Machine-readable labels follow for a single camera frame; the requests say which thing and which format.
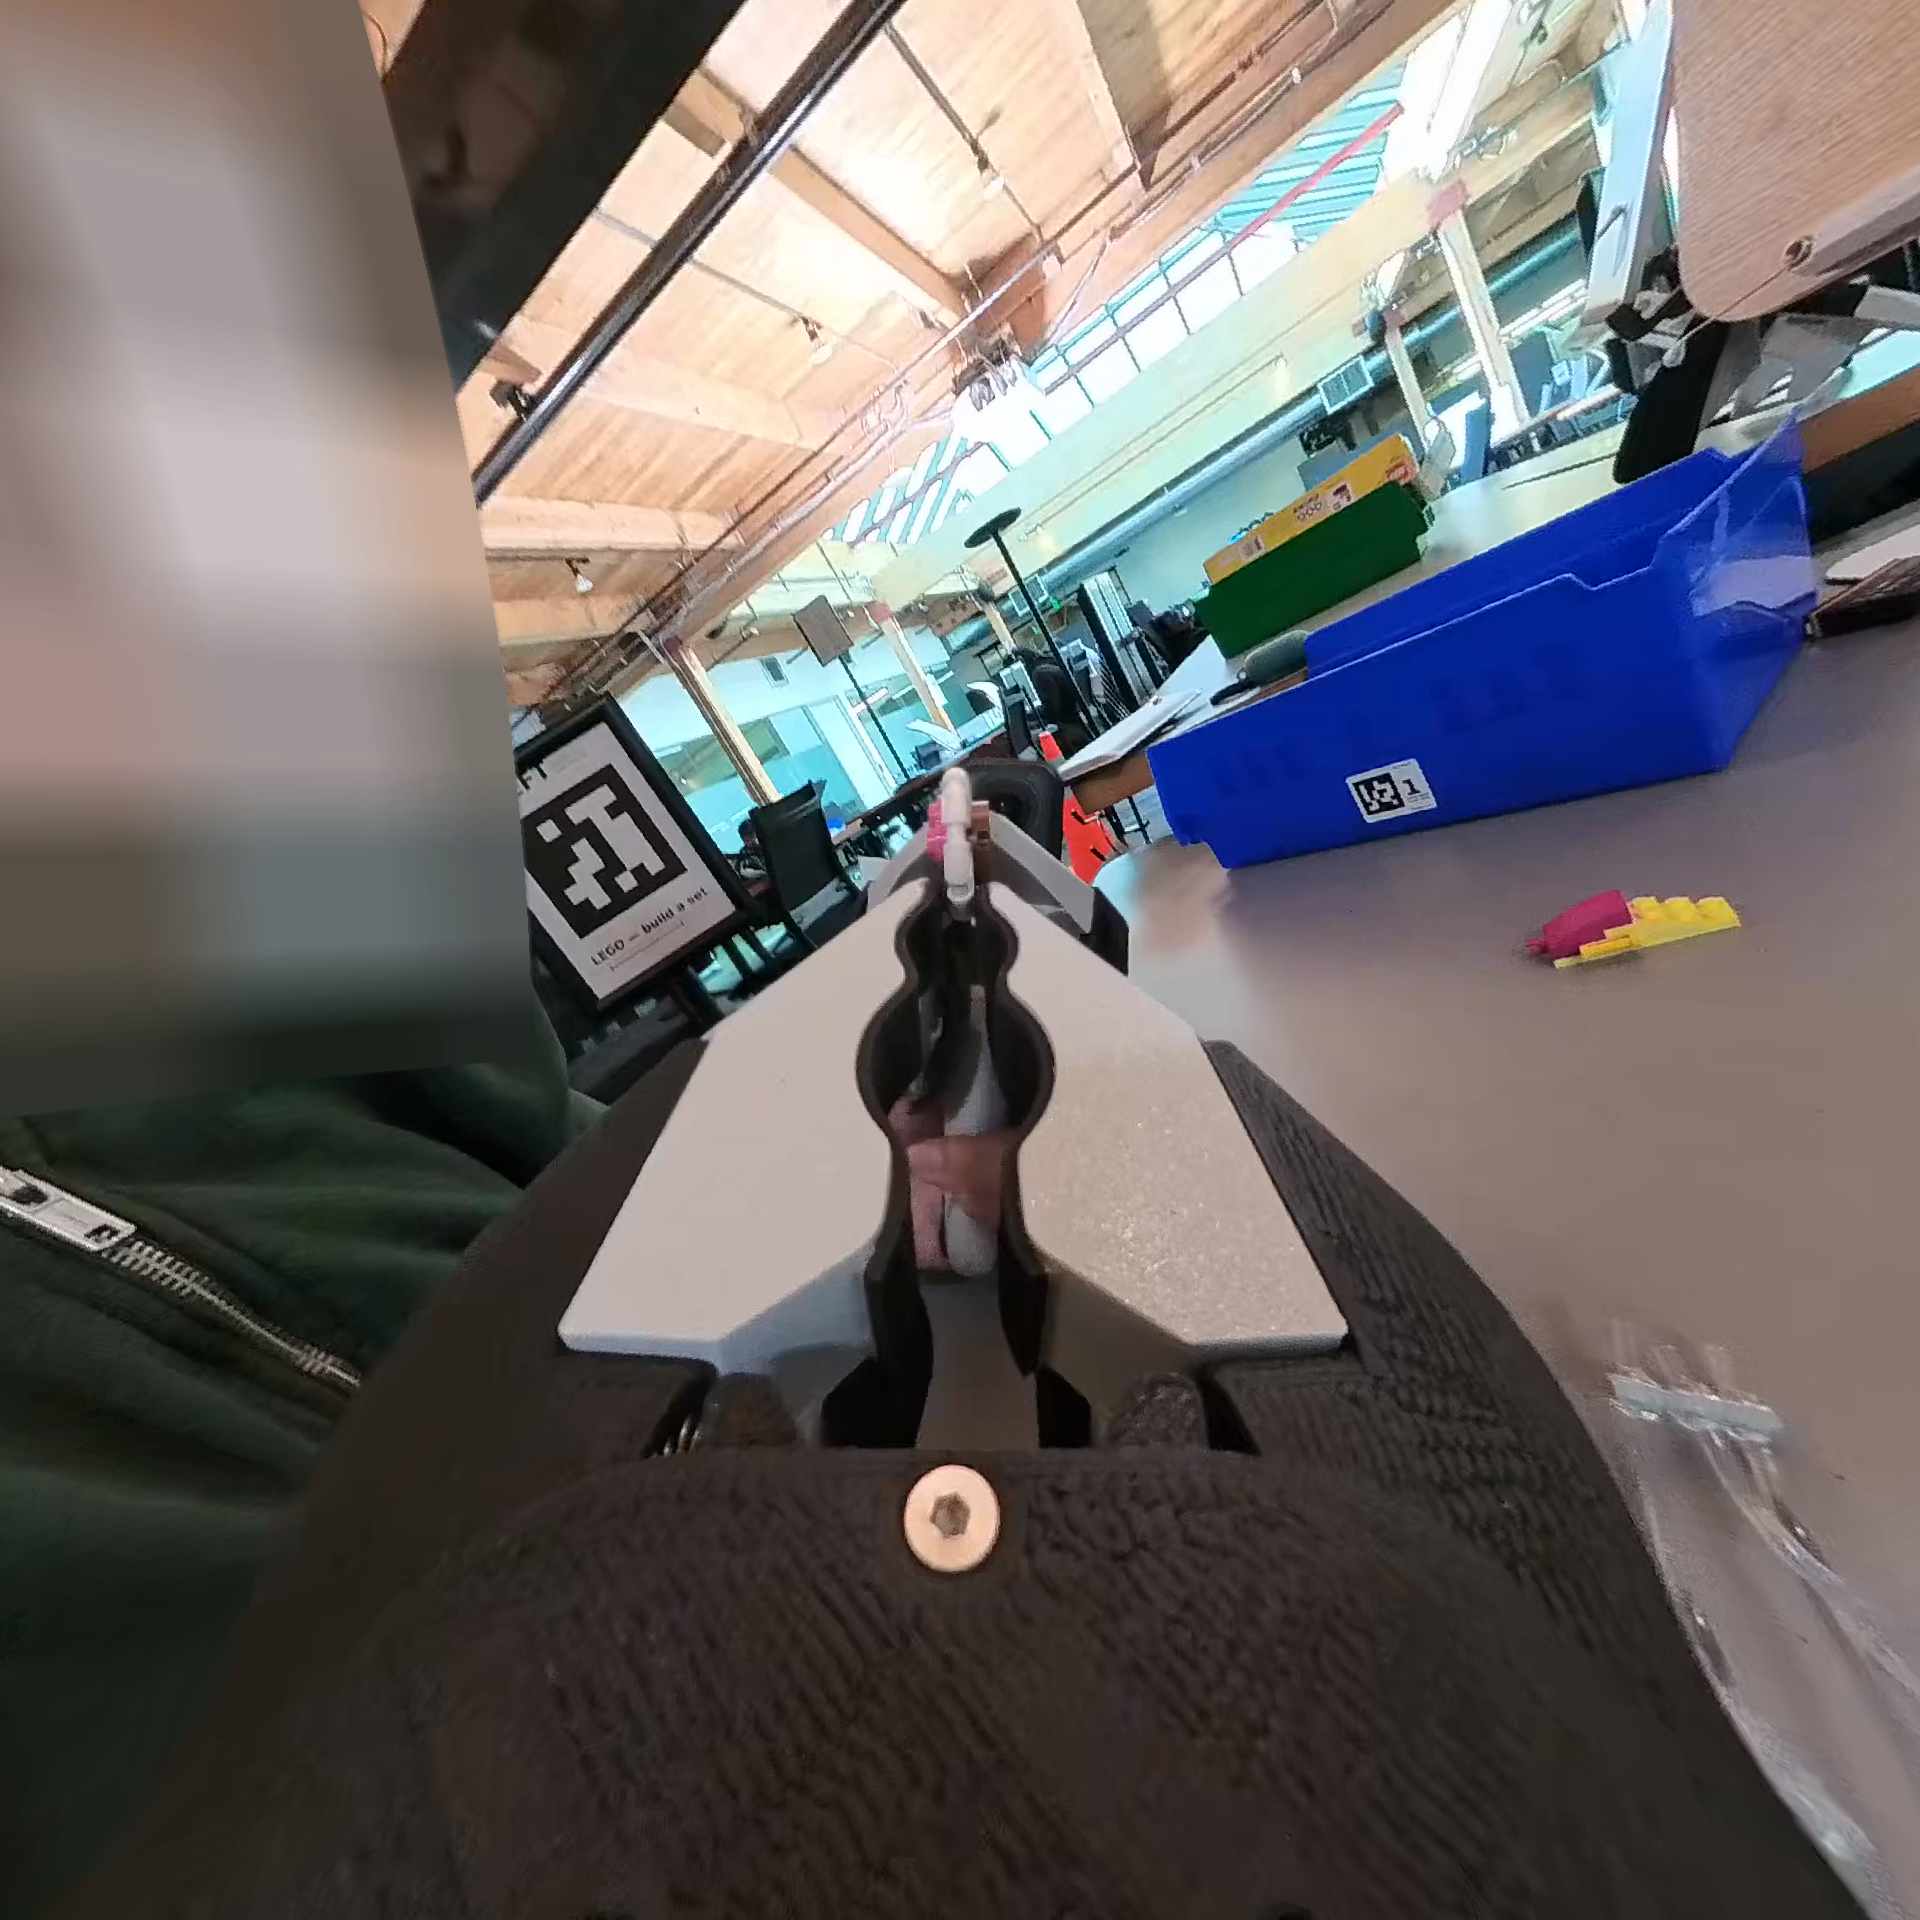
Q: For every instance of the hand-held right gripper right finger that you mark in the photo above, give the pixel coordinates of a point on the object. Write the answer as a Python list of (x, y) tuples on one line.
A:
[(1171, 1200)]

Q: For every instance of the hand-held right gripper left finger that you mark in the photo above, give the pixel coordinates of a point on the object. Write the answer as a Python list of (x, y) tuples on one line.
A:
[(721, 1200)]

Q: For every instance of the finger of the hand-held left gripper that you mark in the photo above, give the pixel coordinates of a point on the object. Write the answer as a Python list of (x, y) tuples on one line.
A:
[(1049, 893), (902, 879)]

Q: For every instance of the yellow lego box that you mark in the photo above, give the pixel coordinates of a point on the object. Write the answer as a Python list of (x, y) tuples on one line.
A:
[(1306, 518)]

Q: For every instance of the pink and yellow lego assembly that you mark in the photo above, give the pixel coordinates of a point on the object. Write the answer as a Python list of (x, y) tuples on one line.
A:
[(1628, 922)]

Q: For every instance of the person's left hand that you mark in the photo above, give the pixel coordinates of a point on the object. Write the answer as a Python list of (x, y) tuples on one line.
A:
[(942, 1161)]

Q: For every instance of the black office chair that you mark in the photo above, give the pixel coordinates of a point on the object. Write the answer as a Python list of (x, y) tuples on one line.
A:
[(802, 855)]

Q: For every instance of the hanging dark sign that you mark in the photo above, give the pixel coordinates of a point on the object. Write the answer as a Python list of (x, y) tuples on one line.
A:
[(826, 628)]

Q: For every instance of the black floor lamp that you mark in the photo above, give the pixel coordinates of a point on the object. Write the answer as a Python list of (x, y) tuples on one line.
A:
[(1014, 569)]

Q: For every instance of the green plastic bin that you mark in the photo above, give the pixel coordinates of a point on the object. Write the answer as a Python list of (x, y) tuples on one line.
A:
[(1306, 578)]

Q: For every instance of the blue plastic bin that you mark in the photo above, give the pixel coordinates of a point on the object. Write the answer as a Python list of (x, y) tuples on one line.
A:
[(1500, 705)]

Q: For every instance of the green zip jacket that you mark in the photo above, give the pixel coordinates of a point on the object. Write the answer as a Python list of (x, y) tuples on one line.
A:
[(180, 1350)]

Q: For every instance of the clear plastic bag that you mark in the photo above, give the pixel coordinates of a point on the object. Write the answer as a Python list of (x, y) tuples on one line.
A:
[(1770, 1575)]

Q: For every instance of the black pouch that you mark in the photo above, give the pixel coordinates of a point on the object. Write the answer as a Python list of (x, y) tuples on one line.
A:
[(1674, 406)]

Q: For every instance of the white desktop monitor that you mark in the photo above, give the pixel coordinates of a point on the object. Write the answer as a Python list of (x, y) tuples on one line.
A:
[(1633, 225)]

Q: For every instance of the wooden board on white stand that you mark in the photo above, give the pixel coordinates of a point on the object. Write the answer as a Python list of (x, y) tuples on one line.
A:
[(1800, 136)]

